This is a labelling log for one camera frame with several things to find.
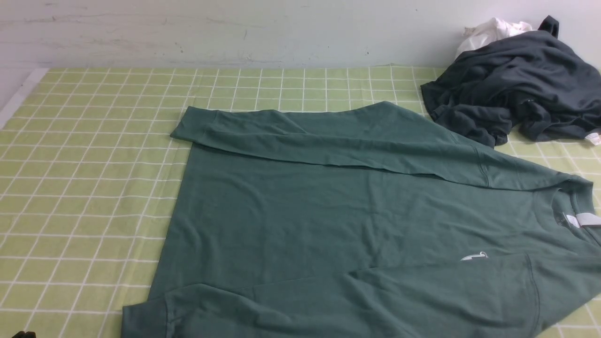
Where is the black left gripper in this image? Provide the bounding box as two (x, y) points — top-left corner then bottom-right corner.
(12, 331), (36, 338)

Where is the white crumpled cloth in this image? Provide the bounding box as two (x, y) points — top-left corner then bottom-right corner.
(455, 17), (534, 58)

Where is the dark grey crumpled garment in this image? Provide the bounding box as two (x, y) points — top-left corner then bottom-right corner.
(421, 16), (601, 148)

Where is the green long-sleeved shirt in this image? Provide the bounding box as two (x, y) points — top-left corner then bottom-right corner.
(121, 102), (600, 338)

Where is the green checkered tablecloth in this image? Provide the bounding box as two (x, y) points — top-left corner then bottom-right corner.
(0, 65), (601, 338)

